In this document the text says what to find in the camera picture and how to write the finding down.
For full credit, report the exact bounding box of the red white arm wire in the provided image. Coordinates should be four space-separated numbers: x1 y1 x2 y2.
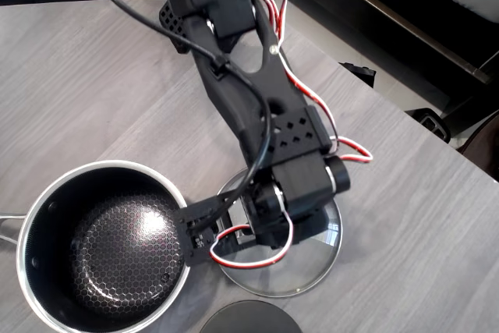
255 0 374 165

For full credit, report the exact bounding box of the large black table clamp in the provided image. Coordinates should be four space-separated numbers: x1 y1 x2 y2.
405 108 453 143

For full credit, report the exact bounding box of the dark round disc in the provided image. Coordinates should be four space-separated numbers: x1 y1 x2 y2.
198 299 303 333

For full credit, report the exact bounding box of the black camera cable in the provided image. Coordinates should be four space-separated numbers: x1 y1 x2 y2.
95 0 273 239

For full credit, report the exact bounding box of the small black table clamp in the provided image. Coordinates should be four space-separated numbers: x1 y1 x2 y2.
338 62 377 89

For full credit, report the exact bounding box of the dark furniture frame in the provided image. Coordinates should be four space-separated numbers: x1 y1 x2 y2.
257 0 499 135

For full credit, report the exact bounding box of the red white gripper wire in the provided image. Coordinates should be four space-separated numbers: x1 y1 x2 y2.
208 207 296 271

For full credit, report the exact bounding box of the black metal pot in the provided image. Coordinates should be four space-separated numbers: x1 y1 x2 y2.
0 159 192 333

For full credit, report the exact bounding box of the glass lid with black handle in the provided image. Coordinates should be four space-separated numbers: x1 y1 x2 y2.
216 167 344 298

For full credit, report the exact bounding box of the black camera bracket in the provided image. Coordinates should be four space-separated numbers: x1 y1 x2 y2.
173 195 235 268

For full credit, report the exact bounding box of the dark brown rounded object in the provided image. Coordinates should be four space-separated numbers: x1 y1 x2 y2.
455 108 499 184

